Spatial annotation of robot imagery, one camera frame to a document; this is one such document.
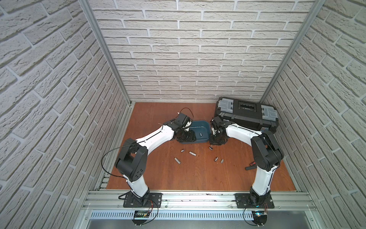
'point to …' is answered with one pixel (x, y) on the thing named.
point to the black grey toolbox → (247, 112)
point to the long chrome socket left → (177, 160)
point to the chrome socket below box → (210, 148)
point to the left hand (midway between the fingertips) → (195, 137)
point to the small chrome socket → (182, 150)
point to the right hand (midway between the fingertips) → (213, 142)
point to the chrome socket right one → (215, 160)
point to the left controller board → (142, 213)
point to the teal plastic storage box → (198, 127)
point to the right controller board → (259, 217)
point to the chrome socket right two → (222, 161)
